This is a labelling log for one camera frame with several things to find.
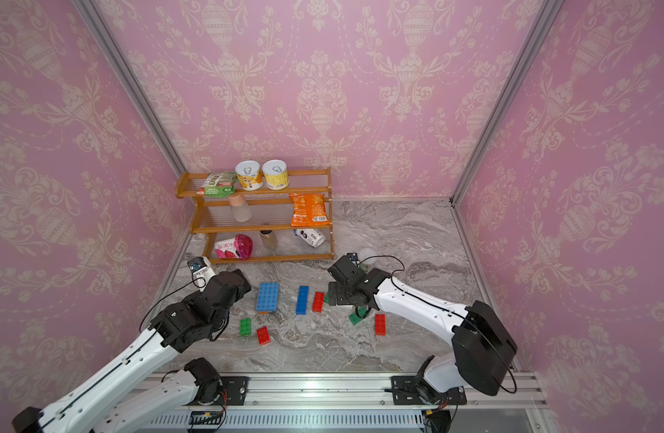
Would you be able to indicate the white black lying can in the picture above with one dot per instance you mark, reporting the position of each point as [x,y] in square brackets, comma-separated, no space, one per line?
[310,236]

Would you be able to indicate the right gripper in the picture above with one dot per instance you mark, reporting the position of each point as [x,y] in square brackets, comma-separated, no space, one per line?
[340,299]

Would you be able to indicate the orange chip bag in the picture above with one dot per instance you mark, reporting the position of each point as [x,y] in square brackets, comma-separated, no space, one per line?
[309,210]

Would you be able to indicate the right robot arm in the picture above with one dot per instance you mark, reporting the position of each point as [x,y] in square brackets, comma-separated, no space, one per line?
[482,349]

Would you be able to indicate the green white snack packet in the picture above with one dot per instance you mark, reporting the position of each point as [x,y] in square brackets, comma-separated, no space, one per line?
[218,185]

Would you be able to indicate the dark blue brick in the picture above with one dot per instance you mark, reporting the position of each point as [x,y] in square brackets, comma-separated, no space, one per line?
[301,307]
[303,294]

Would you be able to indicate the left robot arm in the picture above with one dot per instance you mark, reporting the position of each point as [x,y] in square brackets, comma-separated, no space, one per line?
[172,332]

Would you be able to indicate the yellow noodle cup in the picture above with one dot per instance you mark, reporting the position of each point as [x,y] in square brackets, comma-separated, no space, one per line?
[249,174]
[275,174]

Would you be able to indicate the clear plastic bottle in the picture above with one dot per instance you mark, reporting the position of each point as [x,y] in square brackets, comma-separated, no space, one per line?
[240,208]

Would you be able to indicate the light blue brick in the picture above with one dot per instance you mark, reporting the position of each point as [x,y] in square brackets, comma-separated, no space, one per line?
[267,306]
[268,298]
[269,287]

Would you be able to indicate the pink lying cup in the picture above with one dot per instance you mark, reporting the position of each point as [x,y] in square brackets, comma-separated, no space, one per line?
[238,247]

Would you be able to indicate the red brick far right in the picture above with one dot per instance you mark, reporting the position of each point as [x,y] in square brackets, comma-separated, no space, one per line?
[380,325]

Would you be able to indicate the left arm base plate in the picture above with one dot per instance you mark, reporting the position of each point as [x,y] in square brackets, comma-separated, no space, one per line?
[226,391]

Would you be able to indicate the wooden three-tier shelf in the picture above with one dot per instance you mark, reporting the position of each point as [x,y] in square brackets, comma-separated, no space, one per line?
[271,210]

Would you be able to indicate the aluminium front rail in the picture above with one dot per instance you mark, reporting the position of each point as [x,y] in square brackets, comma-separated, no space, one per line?
[328,402]

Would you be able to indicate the red brick lower left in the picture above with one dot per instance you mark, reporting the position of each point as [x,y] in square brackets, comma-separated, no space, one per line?
[263,336]

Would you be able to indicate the red brick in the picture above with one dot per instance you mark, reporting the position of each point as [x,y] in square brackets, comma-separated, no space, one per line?
[318,302]
[380,325]
[263,336]

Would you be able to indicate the left yellow noodle cup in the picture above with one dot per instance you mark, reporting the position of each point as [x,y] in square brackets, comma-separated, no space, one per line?
[249,174]

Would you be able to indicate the white lid green can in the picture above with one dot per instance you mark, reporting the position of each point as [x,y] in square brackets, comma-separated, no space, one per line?
[367,257]

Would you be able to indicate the small green brick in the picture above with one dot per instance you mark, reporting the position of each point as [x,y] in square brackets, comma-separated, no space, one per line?
[245,327]

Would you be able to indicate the small brown jar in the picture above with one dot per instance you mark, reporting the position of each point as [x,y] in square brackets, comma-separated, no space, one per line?
[269,239]

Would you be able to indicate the green brick lower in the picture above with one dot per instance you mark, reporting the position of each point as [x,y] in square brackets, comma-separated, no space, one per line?
[358,316]

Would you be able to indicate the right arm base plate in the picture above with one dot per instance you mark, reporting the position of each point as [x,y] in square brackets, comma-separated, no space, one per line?
[405,389]

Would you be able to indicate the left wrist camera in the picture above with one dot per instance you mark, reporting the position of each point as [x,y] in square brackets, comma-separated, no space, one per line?
[201,270]

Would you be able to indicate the red brick centre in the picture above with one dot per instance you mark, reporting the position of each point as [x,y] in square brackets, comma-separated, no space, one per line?
[318,302]

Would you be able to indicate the right yellow noodle cup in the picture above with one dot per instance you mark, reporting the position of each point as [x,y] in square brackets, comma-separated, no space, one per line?
[275,174]

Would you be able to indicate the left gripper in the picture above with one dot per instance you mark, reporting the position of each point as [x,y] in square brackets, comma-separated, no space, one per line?
[246,286]

